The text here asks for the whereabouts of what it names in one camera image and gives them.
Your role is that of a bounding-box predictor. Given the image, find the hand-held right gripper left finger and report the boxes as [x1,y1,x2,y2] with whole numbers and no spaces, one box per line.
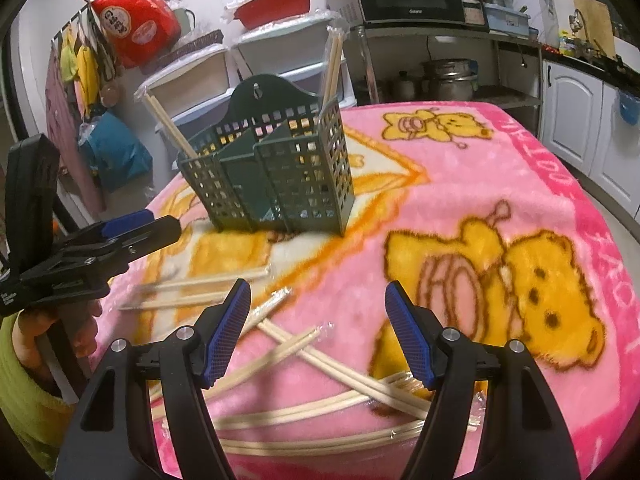
[55,278,252,480]

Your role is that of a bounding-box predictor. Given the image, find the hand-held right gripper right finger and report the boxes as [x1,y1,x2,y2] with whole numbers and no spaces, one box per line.
[384,280,581,480]

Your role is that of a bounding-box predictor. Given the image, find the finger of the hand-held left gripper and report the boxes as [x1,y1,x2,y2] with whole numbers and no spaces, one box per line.
[52,210,156,262]
[30,216,182,287]

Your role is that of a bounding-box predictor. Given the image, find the chopstick pair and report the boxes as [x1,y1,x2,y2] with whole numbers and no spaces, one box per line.
[322,26,347,111]
[141,91,200,161]

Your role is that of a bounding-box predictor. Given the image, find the pile of chopsticks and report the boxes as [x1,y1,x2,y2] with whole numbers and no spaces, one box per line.
[116,266,483,458]

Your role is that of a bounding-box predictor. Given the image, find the green plastic utensil holder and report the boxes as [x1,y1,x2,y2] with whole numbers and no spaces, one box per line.
[176,74,356,237]

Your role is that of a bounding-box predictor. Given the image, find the person's left forearm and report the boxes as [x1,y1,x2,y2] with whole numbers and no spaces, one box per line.
[0,310,76,477]

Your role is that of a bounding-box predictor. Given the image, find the person's left hand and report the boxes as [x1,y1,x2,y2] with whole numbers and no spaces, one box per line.
[12,300,104,377]

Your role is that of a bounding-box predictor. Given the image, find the teal bag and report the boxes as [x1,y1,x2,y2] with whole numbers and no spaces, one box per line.
[79,111,154,194]

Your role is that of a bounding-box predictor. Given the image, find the yellow hanging cloths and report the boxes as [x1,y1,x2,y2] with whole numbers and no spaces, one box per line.
[59,30,102,112]

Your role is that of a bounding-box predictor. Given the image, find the beige-top plastic drawer tower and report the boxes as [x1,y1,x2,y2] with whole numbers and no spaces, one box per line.
[134,42,236,137]

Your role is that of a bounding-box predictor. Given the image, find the wicker basket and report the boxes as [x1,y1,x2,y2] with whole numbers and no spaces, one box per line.
[140,29,225,76]

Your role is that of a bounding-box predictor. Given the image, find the pink printed blanket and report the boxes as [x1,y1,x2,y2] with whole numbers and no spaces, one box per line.
[107,100,640,480]

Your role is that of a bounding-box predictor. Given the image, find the red gift bag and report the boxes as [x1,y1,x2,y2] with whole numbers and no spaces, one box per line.
[77,0,182,69]

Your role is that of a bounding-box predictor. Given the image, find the green-top plastic drawer tower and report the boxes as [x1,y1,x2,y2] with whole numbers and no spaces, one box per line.
[230,10,359,111]

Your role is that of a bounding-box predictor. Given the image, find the small steel pot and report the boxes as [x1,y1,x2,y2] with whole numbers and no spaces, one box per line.
[394,71,419,102]

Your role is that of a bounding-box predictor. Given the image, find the red plastic basin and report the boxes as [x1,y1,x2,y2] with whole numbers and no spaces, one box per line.
[233,0,316,30]

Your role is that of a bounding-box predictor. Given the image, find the large steel pot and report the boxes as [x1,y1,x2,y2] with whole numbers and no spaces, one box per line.
[421,58,477,102]

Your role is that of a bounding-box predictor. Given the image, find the metal shelf rack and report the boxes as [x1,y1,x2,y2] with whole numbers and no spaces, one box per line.
[345,24,545,111]

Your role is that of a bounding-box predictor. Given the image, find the white kitchen cabinet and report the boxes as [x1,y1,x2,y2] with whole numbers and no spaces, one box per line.
[541,57,640,217]

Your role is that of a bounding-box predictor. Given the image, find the blue plastic bag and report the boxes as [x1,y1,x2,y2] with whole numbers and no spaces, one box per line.
[617,87,640,127]

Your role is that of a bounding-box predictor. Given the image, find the light blue storage box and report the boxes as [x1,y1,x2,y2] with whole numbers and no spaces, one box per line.
[484,0,532,37]

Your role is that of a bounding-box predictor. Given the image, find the wooden cutting board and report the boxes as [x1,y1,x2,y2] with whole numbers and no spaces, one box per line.
[572,0,617,59]

